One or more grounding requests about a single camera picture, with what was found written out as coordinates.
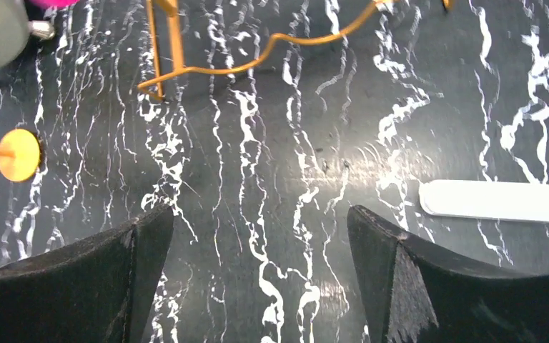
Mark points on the yellow wine glass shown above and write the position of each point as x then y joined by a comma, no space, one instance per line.
20,155

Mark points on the gold wire glass rack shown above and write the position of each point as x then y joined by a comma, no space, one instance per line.
225,41

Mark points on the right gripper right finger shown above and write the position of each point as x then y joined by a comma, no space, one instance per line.
414,290

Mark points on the white oblong case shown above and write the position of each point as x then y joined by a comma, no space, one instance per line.
512,201

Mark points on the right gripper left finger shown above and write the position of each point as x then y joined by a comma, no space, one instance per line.
98,289

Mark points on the magenta wine glass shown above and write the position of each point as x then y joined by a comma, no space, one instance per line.
45,4

